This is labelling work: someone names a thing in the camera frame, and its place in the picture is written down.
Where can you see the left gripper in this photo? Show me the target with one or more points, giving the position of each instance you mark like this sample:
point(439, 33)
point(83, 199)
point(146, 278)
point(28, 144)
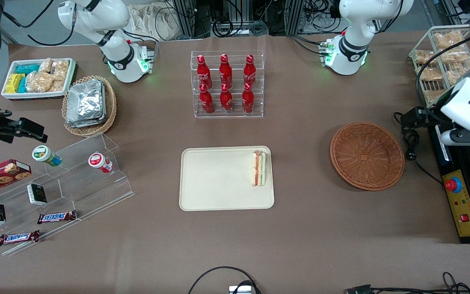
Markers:
point(432, 116)

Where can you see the triangle sandwich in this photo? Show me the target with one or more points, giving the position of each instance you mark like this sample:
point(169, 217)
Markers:
point(259, 169)

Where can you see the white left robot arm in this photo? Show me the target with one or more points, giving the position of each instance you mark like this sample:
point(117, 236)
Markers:
point(353, 53)

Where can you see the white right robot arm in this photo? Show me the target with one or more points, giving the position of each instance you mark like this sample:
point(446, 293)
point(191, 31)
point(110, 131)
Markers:
point(96, 16)

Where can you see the light wicker basket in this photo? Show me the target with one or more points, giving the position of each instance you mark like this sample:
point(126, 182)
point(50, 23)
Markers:
point(110, 102)

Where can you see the brown wicker basket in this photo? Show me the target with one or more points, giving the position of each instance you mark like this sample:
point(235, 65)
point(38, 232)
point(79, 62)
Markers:
point(365, 157)

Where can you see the cream plastic tray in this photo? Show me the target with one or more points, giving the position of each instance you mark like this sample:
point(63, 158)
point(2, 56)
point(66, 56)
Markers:
point(218, 179)

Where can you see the green lid snack cup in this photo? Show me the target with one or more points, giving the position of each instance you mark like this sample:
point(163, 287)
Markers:
point(45, 155)

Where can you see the teal snack pack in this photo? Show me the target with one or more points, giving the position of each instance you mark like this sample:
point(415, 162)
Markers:
point(22, 85)
point(27, 68)

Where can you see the white snack bin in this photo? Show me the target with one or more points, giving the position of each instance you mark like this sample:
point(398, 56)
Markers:
point(4, 94)

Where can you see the rice cracker bag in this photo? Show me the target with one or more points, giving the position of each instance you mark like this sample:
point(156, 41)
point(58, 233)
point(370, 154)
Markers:
point(45, 65)
point(60, 68)
point(39, 81)
point(57, 85)

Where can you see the red emergency stop button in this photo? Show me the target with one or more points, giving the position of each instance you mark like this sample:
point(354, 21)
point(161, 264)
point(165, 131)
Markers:
point(453, 184)

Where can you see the yellow snack pack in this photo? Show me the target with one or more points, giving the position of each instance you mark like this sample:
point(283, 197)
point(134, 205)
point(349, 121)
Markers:
point(14, 83)

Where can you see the foil wrapped pack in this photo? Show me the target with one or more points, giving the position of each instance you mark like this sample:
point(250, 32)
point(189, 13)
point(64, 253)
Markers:
point(86, 100)
point(84, 124)

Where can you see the fried snack bag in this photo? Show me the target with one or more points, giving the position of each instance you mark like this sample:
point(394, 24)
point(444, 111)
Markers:
point(434, 96)
point(454, 55)
point(448, 39)
point(424, 57)
point(459, 73)
point(430, 73)

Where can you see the black sealing machine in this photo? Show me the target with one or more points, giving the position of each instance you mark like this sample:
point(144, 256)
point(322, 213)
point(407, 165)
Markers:
point(463, 204)

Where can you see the clear acrylic step shelf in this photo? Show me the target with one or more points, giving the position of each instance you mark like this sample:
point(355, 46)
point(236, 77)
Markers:
point(76, 183)

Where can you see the red lid snack cup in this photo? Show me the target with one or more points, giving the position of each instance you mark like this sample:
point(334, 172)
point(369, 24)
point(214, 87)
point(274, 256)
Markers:
point(98, 161)

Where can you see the Snickers chocolate bar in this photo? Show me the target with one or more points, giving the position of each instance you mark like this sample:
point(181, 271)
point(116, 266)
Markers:
point(18, 237)
point(56, 217)

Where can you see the beige cloth bag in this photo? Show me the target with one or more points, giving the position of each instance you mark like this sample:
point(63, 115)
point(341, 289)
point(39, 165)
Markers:
point(153, 20)

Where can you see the red cola bottle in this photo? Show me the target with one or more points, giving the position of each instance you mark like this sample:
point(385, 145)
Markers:
point(248, 101)
point(225, 72)
point(226, 101)
point(203, 73)
point(206, 102)
point(250, 72)

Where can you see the clear acrylic bottle rack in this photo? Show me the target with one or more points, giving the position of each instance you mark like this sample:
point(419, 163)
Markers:
point(227, 115)

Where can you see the small grey device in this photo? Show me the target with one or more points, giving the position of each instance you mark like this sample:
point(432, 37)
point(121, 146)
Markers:
point(240, 290)

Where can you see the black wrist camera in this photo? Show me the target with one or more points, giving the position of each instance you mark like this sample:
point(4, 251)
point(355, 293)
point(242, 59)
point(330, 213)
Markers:
point(413, 116)

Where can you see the aluminium frame post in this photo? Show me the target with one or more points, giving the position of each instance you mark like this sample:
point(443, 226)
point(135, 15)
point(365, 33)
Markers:
point(294, 16)
point(186, 18)

